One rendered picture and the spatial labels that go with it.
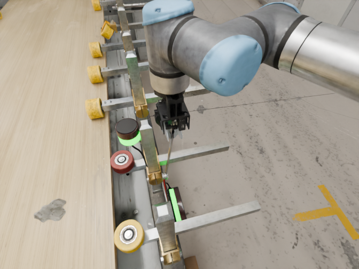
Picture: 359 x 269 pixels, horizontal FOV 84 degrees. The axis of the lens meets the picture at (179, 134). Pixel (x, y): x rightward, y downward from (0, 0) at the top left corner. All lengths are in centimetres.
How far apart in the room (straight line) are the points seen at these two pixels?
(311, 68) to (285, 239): 142
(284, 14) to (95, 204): 65
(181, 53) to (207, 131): 169
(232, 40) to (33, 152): 78
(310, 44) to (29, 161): 86
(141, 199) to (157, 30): 74
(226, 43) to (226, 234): 140
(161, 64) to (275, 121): 197
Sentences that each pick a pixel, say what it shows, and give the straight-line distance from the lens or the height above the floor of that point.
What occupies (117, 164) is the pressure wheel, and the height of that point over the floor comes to 91.
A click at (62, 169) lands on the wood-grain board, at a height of 90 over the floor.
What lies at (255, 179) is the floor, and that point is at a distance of 180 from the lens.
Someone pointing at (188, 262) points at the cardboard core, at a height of 8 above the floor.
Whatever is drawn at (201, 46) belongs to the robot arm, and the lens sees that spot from 31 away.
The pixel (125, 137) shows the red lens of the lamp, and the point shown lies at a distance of 53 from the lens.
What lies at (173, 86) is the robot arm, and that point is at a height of 124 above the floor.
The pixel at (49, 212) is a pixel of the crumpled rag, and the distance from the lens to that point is 73.
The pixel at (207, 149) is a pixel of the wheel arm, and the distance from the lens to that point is 79.
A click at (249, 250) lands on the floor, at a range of 159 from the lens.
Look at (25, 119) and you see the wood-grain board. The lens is 105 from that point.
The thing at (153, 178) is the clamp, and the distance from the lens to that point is 71.
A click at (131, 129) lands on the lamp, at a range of 53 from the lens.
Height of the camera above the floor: 150
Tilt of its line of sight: 50 degrees down
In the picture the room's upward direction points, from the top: straight up
